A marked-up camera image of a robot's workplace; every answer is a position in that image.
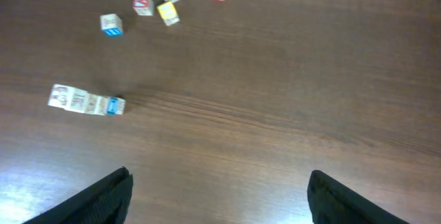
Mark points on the wooden block red letter Y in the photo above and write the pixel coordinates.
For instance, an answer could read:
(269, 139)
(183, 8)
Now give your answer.
(101, 105)

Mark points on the wooden block yellow face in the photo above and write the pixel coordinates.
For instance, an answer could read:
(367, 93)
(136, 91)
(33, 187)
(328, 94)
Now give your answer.
(168, 13)

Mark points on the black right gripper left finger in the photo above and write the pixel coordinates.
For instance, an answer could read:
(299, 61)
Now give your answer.
(105, 202)

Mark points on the wooden block yellow side engraved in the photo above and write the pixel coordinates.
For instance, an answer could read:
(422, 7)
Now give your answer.
(60, 96)

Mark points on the wooden block green letter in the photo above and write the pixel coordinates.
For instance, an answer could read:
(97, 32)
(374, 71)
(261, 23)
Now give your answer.
(77, 100)

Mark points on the wooden block red letter A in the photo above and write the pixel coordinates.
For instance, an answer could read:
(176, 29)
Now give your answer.
(143, 7)

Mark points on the plain wooden block upper left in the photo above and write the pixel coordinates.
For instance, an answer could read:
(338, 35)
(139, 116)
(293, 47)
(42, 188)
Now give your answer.
(111, 25)

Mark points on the wooden block red side engraved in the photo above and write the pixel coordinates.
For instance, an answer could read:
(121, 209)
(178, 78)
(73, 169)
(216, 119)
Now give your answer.
(92, 105)

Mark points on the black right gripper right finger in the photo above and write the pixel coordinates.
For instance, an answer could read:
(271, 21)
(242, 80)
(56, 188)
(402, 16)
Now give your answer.
(331, 202)

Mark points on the wooden block red bottom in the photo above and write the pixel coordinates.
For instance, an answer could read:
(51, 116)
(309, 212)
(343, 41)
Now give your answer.
(115, 106)

